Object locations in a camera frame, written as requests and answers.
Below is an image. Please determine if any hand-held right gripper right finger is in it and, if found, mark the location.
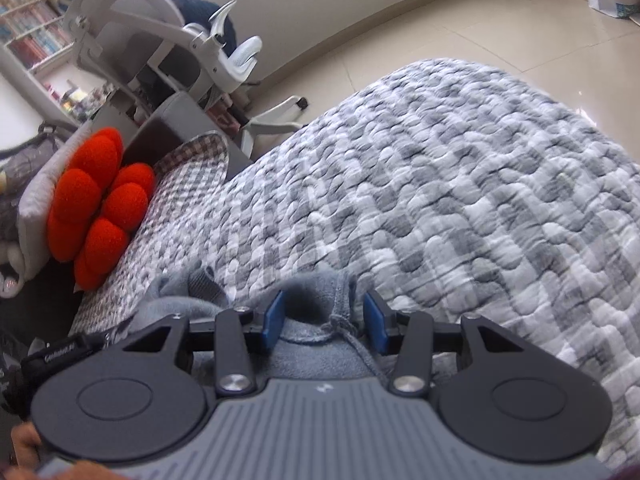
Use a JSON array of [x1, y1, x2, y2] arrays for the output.
[[363, 290, 527, 397]]

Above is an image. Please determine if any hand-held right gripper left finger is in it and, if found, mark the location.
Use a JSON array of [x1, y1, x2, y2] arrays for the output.
[[122, 290, 287, 396]]

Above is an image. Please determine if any grey drawstring garment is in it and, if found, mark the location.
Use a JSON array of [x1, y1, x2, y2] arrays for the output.
[[131, 264, 402, 395]]

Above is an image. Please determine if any person's left hand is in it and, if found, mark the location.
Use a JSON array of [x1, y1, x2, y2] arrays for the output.
[[10, 421, 117, 480]]

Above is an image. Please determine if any white quilted cushion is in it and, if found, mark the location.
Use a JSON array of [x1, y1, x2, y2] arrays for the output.
[[7, 121, 97, 282]]

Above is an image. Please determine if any grey white checked quilted blanket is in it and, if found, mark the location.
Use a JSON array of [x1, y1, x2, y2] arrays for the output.
[[67, 57, 640, 480]]

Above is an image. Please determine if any red flower cushion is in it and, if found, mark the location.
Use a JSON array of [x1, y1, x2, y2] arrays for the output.
[[46, 127, 157, 292]]

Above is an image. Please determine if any small-checked grey pillow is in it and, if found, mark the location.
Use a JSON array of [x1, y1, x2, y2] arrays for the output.
[[119, 131, 237, 286]]

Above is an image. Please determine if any grey patterned bag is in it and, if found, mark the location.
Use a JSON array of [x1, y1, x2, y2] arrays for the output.
[[0, 122, 68, 246]]

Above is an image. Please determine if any dark grey headboard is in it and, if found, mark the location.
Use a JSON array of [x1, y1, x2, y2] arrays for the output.
[[92, 92, 257, 181]]

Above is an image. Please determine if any white office chair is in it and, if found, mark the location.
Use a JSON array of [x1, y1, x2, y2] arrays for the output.
[[61, 0, 307, 158]]

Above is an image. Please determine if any dark fluffy cloth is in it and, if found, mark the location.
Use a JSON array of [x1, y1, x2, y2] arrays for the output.
[[162, 0, 237, 58]]

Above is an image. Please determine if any white bookshelf with books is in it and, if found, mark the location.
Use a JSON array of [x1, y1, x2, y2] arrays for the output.
[[0, 0, 96, 128]]

